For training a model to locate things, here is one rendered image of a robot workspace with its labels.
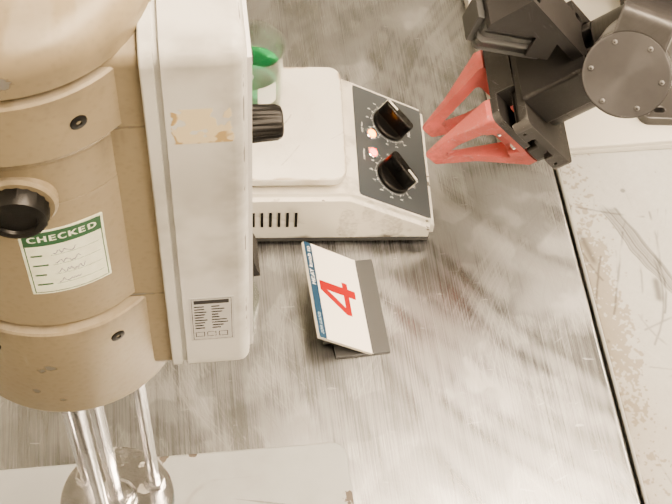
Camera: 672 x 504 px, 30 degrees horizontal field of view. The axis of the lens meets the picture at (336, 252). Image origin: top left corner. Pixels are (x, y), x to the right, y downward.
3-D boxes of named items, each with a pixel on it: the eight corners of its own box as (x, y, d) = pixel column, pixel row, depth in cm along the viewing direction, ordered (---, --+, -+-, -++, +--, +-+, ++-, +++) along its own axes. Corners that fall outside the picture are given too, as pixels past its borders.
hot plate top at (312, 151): (339, 73, 107) (340, 66, 106) (347, 186, 101) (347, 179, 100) (198, 73, 106) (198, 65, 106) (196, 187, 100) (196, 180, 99)
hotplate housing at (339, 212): (418, 126, 115) (428, 67, 108) (431, 245, 107) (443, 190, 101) (173, 127, 113) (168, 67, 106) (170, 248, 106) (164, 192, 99)
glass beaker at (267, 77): (296, 97, 105) (299, 30, 98) (263, 141, 102) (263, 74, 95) (235, 69, 106) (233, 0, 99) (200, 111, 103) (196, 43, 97)
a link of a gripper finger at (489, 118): (407, 161, 93) (517, 108, 88) (399, 87, 97) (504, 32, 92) (457, 201, 98) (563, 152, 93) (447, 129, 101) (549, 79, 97)
